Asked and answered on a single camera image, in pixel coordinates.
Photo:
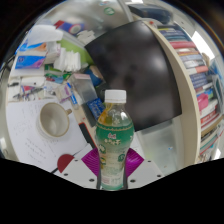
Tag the blue tissue box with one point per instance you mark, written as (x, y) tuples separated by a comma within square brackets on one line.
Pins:
[(30, 60)]

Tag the flat round red coaster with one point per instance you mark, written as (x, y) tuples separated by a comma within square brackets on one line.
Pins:
[(65, 161)]

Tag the white paper sheet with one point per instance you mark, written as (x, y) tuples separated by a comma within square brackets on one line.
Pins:
[(33, 146)]

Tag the white paper cup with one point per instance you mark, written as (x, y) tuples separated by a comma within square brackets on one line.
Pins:
[(53, 120)]

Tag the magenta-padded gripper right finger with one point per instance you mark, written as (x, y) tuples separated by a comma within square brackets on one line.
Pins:
[(134, 162)]

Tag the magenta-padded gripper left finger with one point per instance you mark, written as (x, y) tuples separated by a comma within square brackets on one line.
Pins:
[(90, 162)]

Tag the white napkin stack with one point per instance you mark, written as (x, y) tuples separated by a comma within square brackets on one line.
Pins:
[(68, 60)]

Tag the black computer monitor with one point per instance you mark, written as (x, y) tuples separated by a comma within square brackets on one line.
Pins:
[(140, 73)]

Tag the green-labelled clear drink bottle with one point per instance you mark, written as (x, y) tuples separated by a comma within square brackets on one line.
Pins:
[(115, 143)]

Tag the small blue box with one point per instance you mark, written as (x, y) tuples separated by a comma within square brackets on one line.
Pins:
[(96, 108)]

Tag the wall shelf with books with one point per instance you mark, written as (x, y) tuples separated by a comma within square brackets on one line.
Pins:
[(200, 76)]

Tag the clear plastic container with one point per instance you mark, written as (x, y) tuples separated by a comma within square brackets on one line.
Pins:
[(83, 87)]

